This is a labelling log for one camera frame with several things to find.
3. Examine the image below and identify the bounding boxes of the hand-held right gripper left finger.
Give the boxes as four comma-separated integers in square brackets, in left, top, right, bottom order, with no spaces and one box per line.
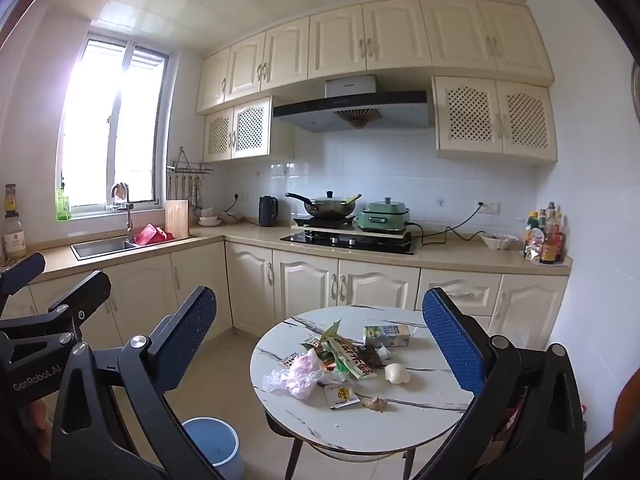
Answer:
[50,286,226,480]

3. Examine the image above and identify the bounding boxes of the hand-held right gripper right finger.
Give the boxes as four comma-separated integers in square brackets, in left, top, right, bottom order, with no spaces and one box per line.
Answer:
[415,287,586,480]

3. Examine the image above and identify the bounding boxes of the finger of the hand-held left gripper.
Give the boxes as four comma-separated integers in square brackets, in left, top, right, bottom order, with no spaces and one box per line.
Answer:
[0,270,112,346]
[0,252,47,311]

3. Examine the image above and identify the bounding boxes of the blue trash bin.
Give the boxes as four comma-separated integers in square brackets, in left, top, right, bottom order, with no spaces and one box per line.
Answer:
[181,416,246,480]

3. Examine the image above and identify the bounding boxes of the white packet with yellow label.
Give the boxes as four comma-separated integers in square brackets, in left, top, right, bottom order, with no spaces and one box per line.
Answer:
[323,383,361,411]

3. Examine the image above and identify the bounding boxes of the person's left hand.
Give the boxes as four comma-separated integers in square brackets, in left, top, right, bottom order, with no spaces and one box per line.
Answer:
[25,399,52,447]

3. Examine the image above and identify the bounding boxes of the clear bottle with orange label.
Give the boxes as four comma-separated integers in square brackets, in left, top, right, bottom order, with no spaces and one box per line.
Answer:
[2,212,27,266]

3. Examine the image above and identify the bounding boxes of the steel sink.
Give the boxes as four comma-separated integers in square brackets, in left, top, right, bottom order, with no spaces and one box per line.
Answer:
[70,235,192,261]

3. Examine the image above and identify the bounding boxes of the round marble table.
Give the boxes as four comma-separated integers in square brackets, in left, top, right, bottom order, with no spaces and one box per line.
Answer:
[249,305,482,480]

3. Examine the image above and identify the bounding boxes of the milk carton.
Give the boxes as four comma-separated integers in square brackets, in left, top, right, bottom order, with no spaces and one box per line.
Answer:
[362,324,412,349]

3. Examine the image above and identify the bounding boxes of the green bottle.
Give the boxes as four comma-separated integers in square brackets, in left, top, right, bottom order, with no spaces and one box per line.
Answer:
[55,187,73,222]

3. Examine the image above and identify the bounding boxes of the red basket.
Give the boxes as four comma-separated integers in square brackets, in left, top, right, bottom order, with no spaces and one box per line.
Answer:
[132,224,176,247]

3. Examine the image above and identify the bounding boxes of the metal faucet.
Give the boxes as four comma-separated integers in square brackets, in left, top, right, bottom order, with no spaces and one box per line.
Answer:
[110,182,137,244]

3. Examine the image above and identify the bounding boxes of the yellow packet with red label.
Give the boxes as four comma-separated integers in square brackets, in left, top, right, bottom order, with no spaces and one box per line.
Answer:
[324,337,377,380]

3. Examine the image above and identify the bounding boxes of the pink white plastic bag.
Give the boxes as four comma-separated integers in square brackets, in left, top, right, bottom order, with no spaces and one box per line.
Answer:
[262,349,327,401]

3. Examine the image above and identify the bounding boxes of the white bowl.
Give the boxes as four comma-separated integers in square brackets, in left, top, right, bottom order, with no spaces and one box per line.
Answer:
[479,232,519,251]

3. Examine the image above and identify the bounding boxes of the wooden cutting board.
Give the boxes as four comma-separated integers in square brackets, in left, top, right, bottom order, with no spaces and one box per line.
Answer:
[164,199,191,239]

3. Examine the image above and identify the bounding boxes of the cream lower cabinets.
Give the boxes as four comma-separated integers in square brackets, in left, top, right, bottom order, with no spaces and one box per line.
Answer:
[0,222,574,356]

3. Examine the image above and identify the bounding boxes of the cluster of condiment bottles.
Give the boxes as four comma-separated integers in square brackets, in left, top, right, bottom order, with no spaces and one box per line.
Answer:
[523,201,569,266]

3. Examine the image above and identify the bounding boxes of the black kettle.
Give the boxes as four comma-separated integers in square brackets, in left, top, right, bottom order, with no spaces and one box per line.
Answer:
[257,195,280,228]

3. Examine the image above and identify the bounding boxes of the black gas stove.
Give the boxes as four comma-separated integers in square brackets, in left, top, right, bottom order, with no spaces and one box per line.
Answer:
[279,232,419,256]

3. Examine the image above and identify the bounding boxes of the green electric cooker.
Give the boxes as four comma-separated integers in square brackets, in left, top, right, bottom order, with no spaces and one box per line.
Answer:
[355,197,412,234]

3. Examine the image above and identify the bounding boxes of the hanging utensil rack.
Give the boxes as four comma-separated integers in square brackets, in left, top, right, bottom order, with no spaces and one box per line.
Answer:
[167,147,215,212]

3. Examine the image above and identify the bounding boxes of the window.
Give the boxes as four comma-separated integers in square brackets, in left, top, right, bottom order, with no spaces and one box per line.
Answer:
[55,32,172,221]

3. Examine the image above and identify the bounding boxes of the black induction cooker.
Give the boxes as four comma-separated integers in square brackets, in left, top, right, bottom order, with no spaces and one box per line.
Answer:
[292,214,359,229]

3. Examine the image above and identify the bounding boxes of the wok with lid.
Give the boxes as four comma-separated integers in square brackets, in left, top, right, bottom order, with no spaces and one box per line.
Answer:
[285,190,364,219]

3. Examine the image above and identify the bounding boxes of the small lattice door cabinet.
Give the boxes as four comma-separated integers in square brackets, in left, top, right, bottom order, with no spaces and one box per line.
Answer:
[203,95,296,163]

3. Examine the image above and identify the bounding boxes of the large lattice door cabinet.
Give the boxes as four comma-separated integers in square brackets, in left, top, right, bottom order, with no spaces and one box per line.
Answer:
[432,75,559,164]

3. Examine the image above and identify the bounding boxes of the range hood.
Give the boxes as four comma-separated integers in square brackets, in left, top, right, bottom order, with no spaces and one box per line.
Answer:
[272,74,435,134]

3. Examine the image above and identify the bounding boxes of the cream upper cabinet row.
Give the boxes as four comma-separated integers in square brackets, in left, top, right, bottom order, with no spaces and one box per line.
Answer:
[195,0,556,116]

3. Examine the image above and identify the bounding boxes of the black cooker cable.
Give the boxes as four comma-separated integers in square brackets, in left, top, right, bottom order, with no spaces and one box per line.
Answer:
[411,202,489,247]

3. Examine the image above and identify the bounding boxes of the black kettle cable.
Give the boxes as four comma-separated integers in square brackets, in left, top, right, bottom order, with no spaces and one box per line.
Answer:
[220,195,259,225]

